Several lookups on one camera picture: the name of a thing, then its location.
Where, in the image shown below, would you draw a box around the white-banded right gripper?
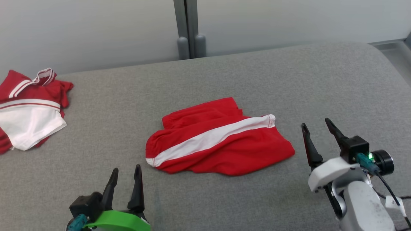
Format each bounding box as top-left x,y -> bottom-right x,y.
301,118 -> 362,193

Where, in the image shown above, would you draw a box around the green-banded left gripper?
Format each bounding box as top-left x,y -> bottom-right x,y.
83,165 -> 151,231

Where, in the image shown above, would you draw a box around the red shorts with white stripe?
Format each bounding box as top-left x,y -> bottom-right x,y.
145,97 -> 295,176

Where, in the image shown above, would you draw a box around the red and white shirt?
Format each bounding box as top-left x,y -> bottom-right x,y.
0,68 -> 74,155

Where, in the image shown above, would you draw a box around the black cable with teal plug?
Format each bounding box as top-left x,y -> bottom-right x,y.
66,214 -> 89,231
356,153 -> 411,228

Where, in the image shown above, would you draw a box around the white cable label tag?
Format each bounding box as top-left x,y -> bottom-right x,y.
385,196 -> 407,218

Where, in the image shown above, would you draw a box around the grey double metal post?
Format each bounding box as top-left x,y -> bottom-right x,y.
173,0 -> 206,60

